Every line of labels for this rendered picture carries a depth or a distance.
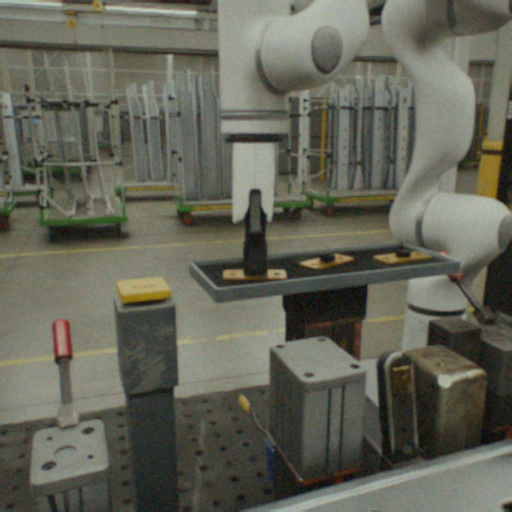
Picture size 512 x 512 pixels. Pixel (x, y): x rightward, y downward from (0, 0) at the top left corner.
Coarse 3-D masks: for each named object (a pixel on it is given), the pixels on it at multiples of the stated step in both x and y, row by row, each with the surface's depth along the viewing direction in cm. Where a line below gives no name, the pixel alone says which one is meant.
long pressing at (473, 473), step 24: (456, 456) 57; (480, 456) 57; (504, 456) 57; (360, 480) 53; (384, 480) 53; (408, 480) 53; (432, 480) 54; (456, 480) 54; (480, 480) 54; (504, 480) 54; (288, 504) 50; (312, 504) 50; (336, 504) 50; (360, 504) 50; (384, 504) 50; (408, 504) 50; (432, 504) 50; (456, 504) 50; (480, 504) 50; (504, 504) 51
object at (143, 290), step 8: (128, 280) 67; (136, 280) 67; (144, 280) 67; (152, 280) 67; (160, 280) 67; (120, 288) 64; (128, 288) 64; (136, 288) 64; (144, 288) 64; (152, 288) 64; (160, 288) 64; (168, 288) 64; (120, 296) 63; (128, 296) 62; (136, 296) 62; (144, 296) 62; (152, 296) 63; (160, 296) 63; (168, 296) 64
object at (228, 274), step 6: (228, 270) 70; (234, 270) 70; (240, 270) 70; (270, 270) 70; (276, 270) 70; (282, 270) 70; (228, 276) 68; (234, 276) 68; (240, 276) 68; (246, 276) 68; (252, 276) 68; (258, 276) 68; (264, 276) 68; (270, 276) 68; (276, 276) 68; (282, 276) 68
